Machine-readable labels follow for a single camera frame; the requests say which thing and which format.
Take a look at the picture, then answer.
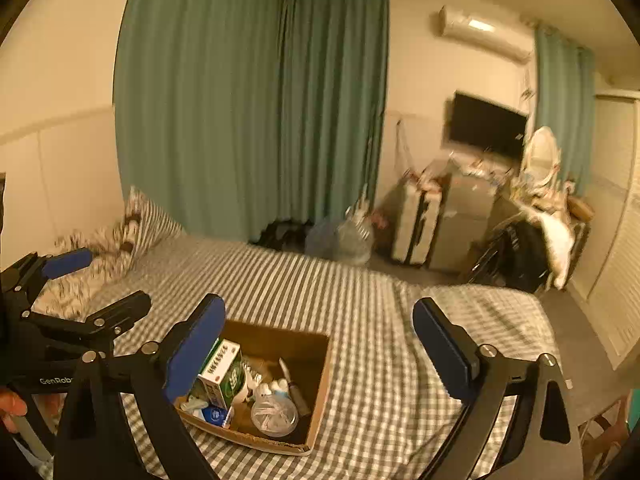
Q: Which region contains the green white medicine box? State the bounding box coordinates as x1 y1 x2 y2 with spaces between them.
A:
191 338 245 410

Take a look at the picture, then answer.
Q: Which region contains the white ointment tube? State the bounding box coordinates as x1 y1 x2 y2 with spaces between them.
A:
279 358 311 417

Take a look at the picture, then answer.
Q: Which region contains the operator hand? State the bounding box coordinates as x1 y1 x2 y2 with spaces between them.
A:
0 387 28 434

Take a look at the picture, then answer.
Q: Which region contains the floral patterned blanket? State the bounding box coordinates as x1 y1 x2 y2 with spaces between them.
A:
32 221 134 322

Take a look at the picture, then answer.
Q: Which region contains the checkered floral pillow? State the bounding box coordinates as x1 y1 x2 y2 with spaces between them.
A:
120 186 184 260

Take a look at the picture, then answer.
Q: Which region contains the brown cardboard box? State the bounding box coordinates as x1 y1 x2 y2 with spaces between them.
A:
175 321 331 456

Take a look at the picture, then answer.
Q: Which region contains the clear round plastic container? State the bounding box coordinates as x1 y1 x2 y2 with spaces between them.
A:
250 394 299 438

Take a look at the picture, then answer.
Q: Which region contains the grey checkered bed cover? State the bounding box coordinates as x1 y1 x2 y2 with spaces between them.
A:
29 231 561 480

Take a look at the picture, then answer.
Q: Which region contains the white wardrobe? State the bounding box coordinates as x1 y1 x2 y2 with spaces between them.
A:
567 89 639 368

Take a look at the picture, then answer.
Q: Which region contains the chair with dark clothes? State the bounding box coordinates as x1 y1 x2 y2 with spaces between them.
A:
461 207 590 295

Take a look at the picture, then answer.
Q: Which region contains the grey small refrigerator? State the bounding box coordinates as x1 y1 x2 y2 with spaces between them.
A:
427 162 498 273

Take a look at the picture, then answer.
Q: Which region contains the white black suitcase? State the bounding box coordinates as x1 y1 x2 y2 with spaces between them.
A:
390 179 442 266

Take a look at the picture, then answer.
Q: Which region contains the clear plastic water jug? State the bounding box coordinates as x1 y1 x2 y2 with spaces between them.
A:
305 184 374 266

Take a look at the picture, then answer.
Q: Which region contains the green curtain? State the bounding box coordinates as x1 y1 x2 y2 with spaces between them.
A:
535 25 596 195
114 0 390 240

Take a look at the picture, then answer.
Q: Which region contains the white oval vanity mirror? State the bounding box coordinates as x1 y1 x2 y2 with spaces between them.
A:
521 126 561 193

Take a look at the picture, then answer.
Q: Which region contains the white air conditioner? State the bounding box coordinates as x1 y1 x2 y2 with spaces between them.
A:
438 6 535 64

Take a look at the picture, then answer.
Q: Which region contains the black wall television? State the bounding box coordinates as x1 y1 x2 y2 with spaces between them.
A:
448 92 528 160

